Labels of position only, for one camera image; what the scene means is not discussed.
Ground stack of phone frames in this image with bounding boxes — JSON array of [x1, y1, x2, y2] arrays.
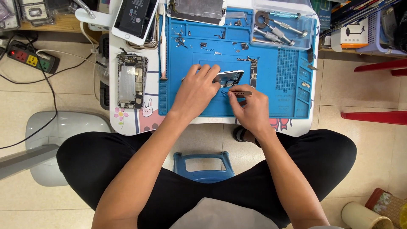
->
[[127, 10, 160, 50]]

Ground person's black sandal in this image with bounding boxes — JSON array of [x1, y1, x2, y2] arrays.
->
[[232, 125, 262, 149]]

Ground person's grey shirt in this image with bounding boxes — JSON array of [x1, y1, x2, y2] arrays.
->
[[168, 197, 280, 229]]

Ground gutted phone chassis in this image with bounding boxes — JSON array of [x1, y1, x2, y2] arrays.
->
[[116, 48, 149, 110]]

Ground white gooseneck desk lamp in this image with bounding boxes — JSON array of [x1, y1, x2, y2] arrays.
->
[[74, 0, 119, 32]]

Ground wooden shelf with packets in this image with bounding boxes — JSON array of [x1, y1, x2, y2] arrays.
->
[[0, 0, 110, 34]]

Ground white plastic pry tool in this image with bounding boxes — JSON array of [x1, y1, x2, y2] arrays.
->
[[158, 3, 168, 81]]

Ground silver precision screwdriver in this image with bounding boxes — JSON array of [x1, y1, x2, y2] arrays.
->
[[266, 17, 308, 37], [264, 23, 295, 46], [253, 25, 282, 44]]

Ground grey fan base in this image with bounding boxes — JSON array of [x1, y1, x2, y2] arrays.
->
[[0, 110, 113, 187]]

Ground teal handled screwdriver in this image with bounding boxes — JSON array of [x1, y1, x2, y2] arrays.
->
[[269, 11, 301, 20]]

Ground silver phone housing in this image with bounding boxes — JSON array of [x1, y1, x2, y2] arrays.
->
[[181, 69, 245, 88]]

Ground purple plastic basket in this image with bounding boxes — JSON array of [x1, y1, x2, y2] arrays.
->
[[356, 6, 407, 57]]

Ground blue plastic stool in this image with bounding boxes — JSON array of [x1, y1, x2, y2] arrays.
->
[[173, 151, 236, 184]]

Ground clear plastic tool box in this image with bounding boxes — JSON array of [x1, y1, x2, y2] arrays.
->
[[250, 0, 317, 51]]

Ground black power strip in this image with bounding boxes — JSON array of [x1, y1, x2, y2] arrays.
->
[[6, 40, 60, 74]]

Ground white printed carton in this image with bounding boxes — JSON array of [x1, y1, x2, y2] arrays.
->
[[331, 18, 369, 53]]

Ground person's left hand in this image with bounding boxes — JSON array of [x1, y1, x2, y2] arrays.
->
[[170, 64, 222, 121]]

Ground white cartoon print table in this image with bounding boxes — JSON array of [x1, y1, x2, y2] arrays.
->
[[108, 0, 320, 138]]

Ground phone logic board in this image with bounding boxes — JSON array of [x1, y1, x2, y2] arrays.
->
[[237, 56, 259, 89]]

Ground person's right hand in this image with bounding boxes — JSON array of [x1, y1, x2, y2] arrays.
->
[[227, 84, 270, 135]]

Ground woven floral basket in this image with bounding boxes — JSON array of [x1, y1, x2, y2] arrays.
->
[[365, 188, 407, 229]]

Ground person's black trousers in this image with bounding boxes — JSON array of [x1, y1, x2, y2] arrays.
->
[[56, 129, 357, 229]]

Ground cream cylindrical container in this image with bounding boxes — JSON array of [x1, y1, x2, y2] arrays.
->
[[341, 202, 395, 229]]

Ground blue silicone repair mat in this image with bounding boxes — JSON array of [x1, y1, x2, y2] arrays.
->
[[158, 7, 316, 119]]

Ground metal tweezers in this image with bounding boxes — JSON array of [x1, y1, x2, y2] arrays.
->
[[222, 90, 254, 96]]

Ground white charging cable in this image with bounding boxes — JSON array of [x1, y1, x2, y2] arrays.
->
[[36, 22, 100, 102]]

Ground white phone with battery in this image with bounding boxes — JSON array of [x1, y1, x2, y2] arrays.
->
[[111, 0, 160, 46]]

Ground phone screen metal backplate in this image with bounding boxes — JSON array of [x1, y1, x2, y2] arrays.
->
[[167, 0, 227, 26]]

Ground black power cable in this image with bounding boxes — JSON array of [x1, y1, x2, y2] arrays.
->
[[0, 32, 96, 150]]

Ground red plastic stool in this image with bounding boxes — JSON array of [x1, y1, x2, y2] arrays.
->
[[340, 59, 407, 126]]

